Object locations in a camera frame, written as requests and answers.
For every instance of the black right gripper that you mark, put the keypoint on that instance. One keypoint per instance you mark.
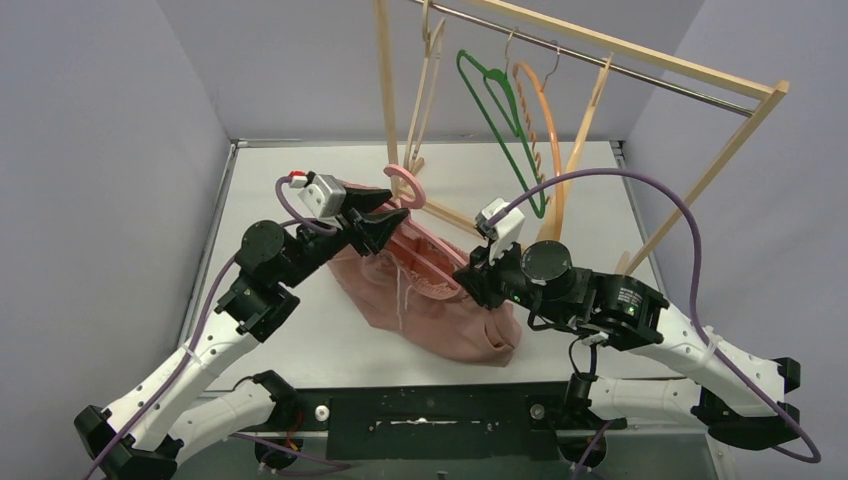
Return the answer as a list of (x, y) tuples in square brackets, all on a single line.
[(480, 278)]

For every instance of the black metal base frame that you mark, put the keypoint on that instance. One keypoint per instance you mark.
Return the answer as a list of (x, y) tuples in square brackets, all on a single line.
[(444, 422)]

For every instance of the orange plastic hanger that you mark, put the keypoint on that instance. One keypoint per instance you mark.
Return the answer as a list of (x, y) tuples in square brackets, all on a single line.
[(528, 87)]

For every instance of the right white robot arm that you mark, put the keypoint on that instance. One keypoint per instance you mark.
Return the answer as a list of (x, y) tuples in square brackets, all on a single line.
[(737, 397)]

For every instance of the pink plastic hanger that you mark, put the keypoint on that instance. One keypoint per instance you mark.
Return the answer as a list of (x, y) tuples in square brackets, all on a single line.
[(429, 259)]

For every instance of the beige wooden hanger left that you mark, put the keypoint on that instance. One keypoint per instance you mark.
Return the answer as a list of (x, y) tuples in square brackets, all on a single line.
[(433, 40)]

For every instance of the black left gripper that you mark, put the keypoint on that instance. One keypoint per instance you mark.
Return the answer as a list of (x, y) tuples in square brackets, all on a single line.
[(349, 221)]

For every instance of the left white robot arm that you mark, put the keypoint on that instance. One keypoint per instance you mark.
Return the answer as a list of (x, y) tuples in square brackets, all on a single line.
[(151, 430)]

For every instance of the beige wooden hanger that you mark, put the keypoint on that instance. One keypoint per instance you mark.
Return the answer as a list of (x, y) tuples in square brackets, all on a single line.
[(433, 40), (576, 146)]

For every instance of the wooden clothes rack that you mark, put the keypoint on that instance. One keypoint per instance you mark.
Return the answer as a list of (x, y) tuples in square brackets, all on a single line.
[(768, 97)]

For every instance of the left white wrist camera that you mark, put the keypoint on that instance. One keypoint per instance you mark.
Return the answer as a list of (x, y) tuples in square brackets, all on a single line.
[(322, 194)]

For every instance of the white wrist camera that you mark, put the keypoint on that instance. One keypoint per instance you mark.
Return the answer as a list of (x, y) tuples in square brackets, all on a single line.
[(501, 225), (322, 194)]

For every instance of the white shorts drawstring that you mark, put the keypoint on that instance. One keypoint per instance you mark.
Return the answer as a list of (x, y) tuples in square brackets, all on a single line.
[(403, 291)]

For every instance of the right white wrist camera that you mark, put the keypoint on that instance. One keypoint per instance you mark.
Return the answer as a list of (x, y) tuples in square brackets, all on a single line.
[(501, 225)]

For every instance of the pink shorts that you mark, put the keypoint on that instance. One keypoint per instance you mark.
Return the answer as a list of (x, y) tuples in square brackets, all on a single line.
[(448, 324)]

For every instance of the beige wooden hanger right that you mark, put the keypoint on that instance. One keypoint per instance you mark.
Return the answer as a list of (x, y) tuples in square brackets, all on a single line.
[(576, 146)]

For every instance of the green plastic hanger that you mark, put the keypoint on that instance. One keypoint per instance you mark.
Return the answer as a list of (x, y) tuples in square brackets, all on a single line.
[(494, 96)]

